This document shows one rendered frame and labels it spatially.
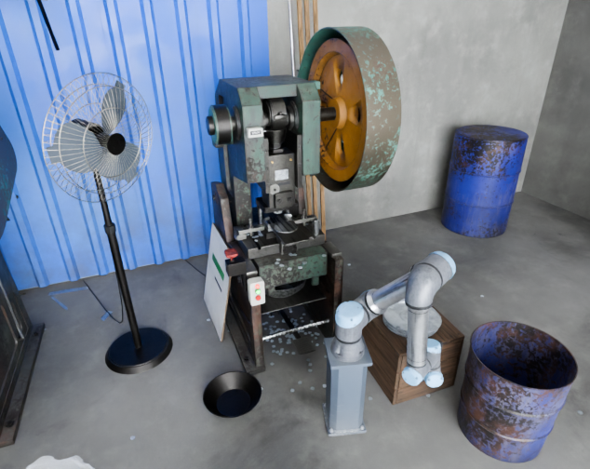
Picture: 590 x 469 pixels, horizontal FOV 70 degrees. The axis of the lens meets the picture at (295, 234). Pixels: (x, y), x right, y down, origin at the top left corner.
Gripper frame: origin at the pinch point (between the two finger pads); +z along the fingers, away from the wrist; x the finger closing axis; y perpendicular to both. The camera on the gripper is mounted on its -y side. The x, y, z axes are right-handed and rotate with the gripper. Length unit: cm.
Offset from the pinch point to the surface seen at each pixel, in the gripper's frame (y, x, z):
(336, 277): 36, -13, 33
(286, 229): 63, -41, 36
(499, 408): -25.4, 12.6, -37.5
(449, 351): -19.0, 13.7, 1.7
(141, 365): 147, 36, 24
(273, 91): 67, -110, 38
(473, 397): -19.7, 17.4, -26.4
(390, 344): 12.1, 7.2, -0.4
